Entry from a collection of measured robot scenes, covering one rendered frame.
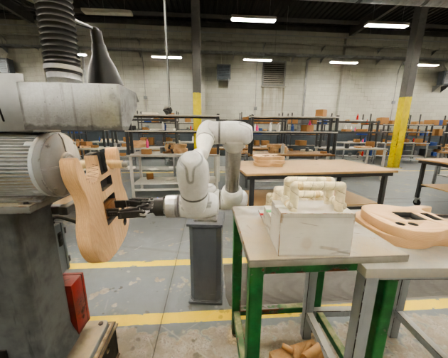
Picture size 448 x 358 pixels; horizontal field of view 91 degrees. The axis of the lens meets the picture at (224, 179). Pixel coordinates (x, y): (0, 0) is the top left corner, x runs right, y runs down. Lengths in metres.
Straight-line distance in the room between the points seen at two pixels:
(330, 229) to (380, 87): 14.50
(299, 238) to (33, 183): 0.97
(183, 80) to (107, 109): 11.43
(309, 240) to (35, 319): 1.16
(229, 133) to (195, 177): 0.58
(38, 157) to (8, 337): 0.80
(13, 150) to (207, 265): 1.37
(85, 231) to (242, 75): 11.83
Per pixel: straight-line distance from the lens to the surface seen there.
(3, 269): 1.25
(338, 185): 0.87
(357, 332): 1.24
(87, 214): 0.83
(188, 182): 0.73
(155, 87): 12.36
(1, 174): 1.08
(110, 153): 1.03
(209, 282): 1.94
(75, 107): 0.86
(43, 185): 1.00
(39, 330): 1.37
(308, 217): 0.85
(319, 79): 13.51
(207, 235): 1.72
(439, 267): 1.18
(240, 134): 1.25
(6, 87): 1.08
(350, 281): 2.57
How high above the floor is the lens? 1.39
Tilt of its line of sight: 13 degrees down
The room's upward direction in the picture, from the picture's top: straight up
